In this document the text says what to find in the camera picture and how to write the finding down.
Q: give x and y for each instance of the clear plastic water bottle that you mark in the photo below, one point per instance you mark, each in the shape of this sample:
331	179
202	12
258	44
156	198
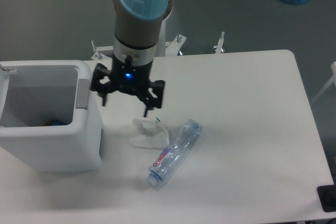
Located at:
169	159

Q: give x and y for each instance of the crumpled white tissue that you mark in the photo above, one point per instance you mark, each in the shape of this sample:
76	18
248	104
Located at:
149	134

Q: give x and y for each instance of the white frame at right edge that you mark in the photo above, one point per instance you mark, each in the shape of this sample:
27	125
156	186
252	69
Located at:
327	85

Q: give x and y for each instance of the white push-button trash can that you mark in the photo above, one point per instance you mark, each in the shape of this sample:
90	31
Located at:
49	117

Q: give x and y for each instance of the black clamp at table edge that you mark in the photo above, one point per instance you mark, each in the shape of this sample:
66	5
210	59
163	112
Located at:
327	197

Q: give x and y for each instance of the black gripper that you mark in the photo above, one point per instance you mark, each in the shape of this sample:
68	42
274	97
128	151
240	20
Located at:
128	79

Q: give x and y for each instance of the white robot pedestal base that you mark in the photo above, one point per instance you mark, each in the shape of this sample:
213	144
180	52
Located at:
165	48

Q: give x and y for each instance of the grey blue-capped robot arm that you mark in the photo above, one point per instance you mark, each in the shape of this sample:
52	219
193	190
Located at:
136	36

